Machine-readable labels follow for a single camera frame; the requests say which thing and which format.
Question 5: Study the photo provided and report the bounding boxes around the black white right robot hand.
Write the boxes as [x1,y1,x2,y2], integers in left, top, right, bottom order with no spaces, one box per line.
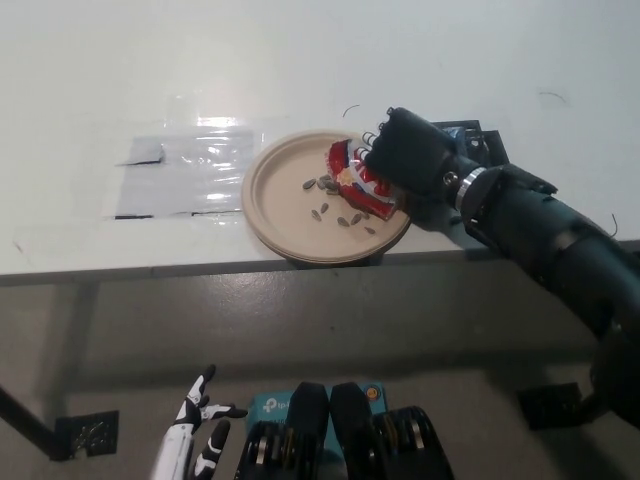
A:
[360,105,485,236]

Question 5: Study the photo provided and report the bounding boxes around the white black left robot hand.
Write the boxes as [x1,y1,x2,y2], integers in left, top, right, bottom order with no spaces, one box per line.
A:
[149,363,249,480]

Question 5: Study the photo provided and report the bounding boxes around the red blue sunflower seed bag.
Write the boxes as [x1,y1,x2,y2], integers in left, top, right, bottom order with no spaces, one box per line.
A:
[324,127,464,223]

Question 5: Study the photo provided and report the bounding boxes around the tan paper plate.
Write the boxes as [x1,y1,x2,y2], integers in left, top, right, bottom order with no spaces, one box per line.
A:
[240,128,413,254]
[244,209,414,264]

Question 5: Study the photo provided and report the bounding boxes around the teal tp-link box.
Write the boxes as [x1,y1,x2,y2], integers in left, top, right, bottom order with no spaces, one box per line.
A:
[247,382,389,451]

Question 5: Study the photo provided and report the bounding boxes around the black tape patch on table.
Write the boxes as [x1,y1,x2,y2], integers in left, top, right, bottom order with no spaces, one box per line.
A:
[429,119,511,166]

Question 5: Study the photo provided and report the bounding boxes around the black slanted table leg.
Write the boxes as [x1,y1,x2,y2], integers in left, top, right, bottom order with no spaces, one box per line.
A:
[0,384,61,461]

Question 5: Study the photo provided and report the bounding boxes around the clear plastic sheet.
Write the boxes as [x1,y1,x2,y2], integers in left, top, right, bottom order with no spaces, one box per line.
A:
[102,117,256,221]

